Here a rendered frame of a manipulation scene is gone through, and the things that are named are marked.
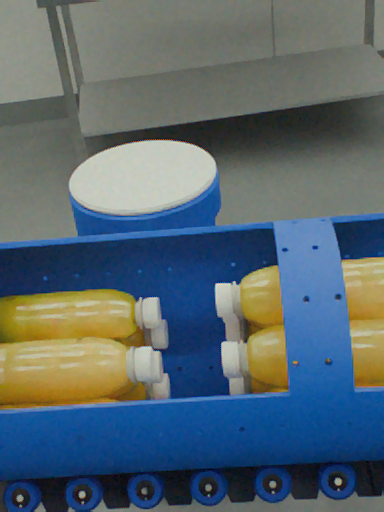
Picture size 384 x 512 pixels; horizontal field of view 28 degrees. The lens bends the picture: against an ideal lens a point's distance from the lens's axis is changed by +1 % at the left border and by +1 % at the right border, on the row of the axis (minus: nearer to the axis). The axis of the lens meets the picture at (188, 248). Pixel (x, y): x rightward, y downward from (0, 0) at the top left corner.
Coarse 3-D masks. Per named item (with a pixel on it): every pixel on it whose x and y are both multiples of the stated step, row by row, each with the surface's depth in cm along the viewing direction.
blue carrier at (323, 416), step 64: (0, 256) 100; (64, 256) 101; (128, 256) 101; (192, 256) 101; (256, 256) 102; (320, 256) 82; (192, 320) 107; (320, 320) 78; (192, 384) 105; (320, 384) 78; (0, 448) 83; (64, 448) 83; (128, 448) 83; (192, 448) 83; (256, 448) 83; (320, 448) 83
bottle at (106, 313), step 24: (0, 312) 96; (24, 312) 96; (48, 312) 95; (72, 312) 95; (96, 312) 95; (120, 312) 95; (0, 336) 96; (24, 336) 96; (48, 336) 95; (72, 336) 95; (96, 336) 95; (120, 336) 96
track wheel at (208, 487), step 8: (200, 472) 91; (208, 472) 91; (216, 472) 91; (192, 480) 91; (200, 480) 91; (208, 480) 91; (216, 480) 91; (224, 480) 91; (192, 488) 91; (200, 488) 91; (208, 488) 91; (216, 488) 91; (224, 488) 91; (192, 496) 92; (200, 496) 91; (208, 496) 91; (216, 496) 91; (224, 496) 91; (208, 504) 91; (216, 504) 91
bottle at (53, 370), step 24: (0, 360) 87; (24, 360) 86; (48, 360) 86; (72, 360) 86; (96, 360) 86; (120, 360) 86; (0, 384) 86; (24, 384) 86; (48, 384) 86; (72, 384) 86; (96, 384) 86; (120, 384) 87
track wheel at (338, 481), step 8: (328, 464) 90; (336, 464) 90; (344, 464) 90; (320, 472) 90; (328, 472) 90; (336, 472) 90; (344, 472) 90; (352, 472) 90; (320, 480) 90; (328, 480) 90; (336, 480) 90; (344, 480) 90; (352, 480) 90; (320, 488) 90; (328, 488) 90; (336, 488) 90; (344, 488) 90; (352, 488) 90; (328, 496) 90; (336, 496) 90; (344, 496) 90
